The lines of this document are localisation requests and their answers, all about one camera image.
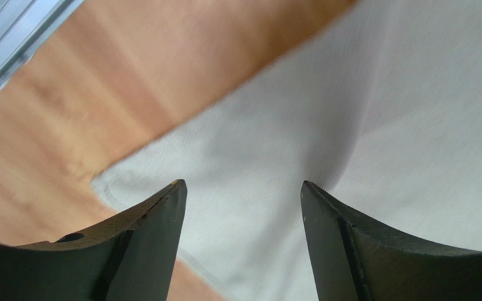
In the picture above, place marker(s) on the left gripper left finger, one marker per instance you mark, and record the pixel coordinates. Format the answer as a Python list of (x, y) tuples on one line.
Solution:
[(129, 256)]

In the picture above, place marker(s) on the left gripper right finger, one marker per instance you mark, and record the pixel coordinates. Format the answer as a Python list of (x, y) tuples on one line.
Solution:
[(356, 257)]

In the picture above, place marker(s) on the beige cloth napkin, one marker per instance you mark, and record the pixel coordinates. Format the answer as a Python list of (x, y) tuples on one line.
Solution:
[(383, 110)]

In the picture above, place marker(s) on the aluminium frame rail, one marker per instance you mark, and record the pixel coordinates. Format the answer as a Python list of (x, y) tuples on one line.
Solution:
[(24, 26)]

